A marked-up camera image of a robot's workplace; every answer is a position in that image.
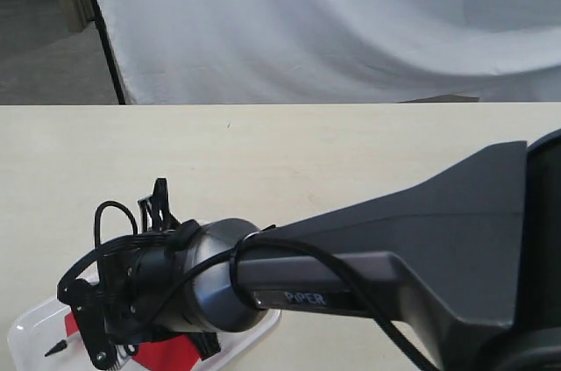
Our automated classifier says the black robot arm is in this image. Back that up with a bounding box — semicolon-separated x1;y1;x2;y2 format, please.
57;132;560;370

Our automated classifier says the red flag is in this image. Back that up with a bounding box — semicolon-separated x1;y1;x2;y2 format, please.
44;312;202;370

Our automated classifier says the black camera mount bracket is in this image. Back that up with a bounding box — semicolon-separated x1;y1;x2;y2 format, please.
62;278;138;370

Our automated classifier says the white plastic tray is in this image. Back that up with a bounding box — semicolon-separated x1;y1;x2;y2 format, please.
8;297;281;371

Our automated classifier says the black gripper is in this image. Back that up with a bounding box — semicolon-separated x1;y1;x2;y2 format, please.
57;178;222;360

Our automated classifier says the black stand pole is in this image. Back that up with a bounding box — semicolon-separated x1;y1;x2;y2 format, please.
89;0;127;105

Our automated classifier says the white backdrop cloth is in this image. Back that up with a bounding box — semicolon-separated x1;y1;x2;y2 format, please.
97;0;560;104

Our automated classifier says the black cable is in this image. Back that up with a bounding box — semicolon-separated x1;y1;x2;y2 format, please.
93;200;435;371

